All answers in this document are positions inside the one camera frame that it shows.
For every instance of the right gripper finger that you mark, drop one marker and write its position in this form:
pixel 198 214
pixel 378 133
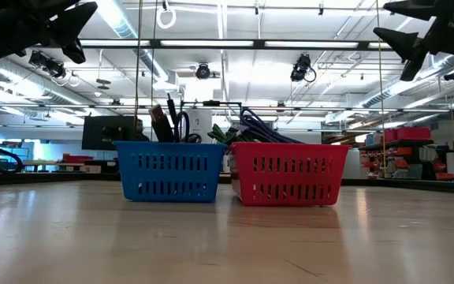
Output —
pixel 410 47
pixel 412 8

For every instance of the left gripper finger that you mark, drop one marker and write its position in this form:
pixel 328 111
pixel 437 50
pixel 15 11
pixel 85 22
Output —
pixel 71 23
pixel 73 49

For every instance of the blue plastic basket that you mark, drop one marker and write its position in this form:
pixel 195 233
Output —
pixel 170 173

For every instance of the red plastic basket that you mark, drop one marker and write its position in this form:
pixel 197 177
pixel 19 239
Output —
pixel 290 173

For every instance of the black ceiling spotlight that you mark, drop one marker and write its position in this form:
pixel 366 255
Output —
pixel 452 75

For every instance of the thin vertical pole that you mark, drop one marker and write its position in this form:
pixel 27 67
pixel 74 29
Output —
pixel 381 98
pixel 137 79

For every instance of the large red bin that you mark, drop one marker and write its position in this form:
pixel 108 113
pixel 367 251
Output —
pixel 414 133

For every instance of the black monitor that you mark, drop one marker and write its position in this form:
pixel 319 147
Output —
pixel 105 132

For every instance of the small red bin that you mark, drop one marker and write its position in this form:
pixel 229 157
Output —
pixel 390 135

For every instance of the black storage shelf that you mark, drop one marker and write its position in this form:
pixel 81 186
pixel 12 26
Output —
pixel 408 143

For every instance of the person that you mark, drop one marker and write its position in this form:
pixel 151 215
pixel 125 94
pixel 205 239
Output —
pixel 140 132

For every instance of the red crate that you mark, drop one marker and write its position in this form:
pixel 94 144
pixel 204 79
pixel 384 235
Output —
pixel 78 159

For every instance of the white banner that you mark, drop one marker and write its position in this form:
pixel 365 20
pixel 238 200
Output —
pixel 201 122

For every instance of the black overhead beam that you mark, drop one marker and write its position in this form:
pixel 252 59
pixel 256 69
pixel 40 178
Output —
pixel 258 43

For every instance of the black rig camera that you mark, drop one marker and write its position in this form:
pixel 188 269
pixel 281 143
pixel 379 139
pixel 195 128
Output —
pixel 47 63
pixel 300 68

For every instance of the silver ventilation duct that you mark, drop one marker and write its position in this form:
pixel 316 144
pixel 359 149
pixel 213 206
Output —
pixel 388 96
pixel 122 27

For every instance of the black dome camera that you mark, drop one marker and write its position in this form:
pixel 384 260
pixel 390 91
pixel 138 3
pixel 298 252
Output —
pixel 202 72

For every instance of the black stand frame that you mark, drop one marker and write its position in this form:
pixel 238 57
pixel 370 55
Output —
pixel 211 103

